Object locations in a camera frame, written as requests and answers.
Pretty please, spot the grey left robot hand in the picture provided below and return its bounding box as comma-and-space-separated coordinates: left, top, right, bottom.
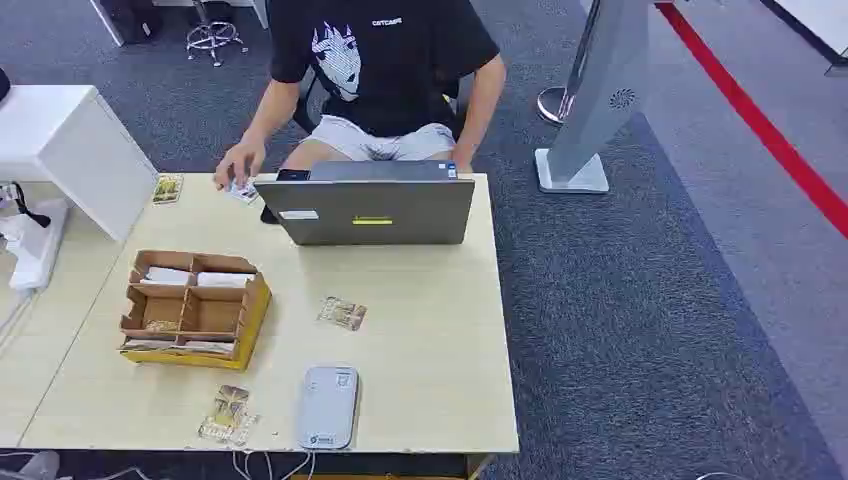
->
0, 450, 62, 480

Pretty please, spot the person's right hand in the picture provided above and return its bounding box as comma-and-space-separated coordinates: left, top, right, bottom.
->
213, 137, 268, 193

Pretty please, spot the small printed card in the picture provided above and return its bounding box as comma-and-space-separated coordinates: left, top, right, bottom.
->
227, 180, 260, 206

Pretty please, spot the printed card with yellow border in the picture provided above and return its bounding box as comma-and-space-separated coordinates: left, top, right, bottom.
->
151, 174, 185, 207

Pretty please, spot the chrome stanchion base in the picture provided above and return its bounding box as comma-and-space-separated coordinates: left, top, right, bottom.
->
536, 86, 576, 126

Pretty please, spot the grey laptop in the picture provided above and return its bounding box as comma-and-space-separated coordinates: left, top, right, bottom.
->
253, 160, 477, 248

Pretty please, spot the person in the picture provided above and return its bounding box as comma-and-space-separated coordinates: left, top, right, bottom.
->
213, 0, 508, 193

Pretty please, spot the white card stack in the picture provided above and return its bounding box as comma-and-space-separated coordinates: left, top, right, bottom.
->
195, 270, 257, 290
139, 266, 193, 288

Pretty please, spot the chrome stool base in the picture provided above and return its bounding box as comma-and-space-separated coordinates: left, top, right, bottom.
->
184, 0, 250, 69

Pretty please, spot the grey display stand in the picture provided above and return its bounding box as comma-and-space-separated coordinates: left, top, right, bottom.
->
533, 0, 655, 196

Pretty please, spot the wooden card box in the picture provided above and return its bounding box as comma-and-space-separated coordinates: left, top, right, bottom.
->
119, 249, 274, 372

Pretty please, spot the white cabinet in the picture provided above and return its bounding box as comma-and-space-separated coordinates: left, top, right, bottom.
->
0, 84, 161, 244

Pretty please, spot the dark cabinet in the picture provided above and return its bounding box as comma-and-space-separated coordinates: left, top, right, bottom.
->
97, 0, 165, 46

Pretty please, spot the brown printed card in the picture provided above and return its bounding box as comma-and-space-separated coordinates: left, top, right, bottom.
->
316, 296, 369, 333

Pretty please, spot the card row in box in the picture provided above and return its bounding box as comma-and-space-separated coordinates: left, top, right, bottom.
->
121, 337, 238, 357

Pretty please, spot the golden printed card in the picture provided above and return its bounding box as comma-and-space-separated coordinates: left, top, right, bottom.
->
206, 384, 252, 432

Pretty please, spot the white bag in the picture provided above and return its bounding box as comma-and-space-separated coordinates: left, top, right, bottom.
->
0, 182, 72, 293

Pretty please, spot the flat grey card reader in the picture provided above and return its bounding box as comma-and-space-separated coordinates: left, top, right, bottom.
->
295, 365, 360, 452

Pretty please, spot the black strap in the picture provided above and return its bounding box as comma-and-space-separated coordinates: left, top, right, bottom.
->
9, 181, 53, 231

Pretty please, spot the white cable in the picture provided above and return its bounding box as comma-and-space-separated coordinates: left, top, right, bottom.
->
231, 451, 320, 480

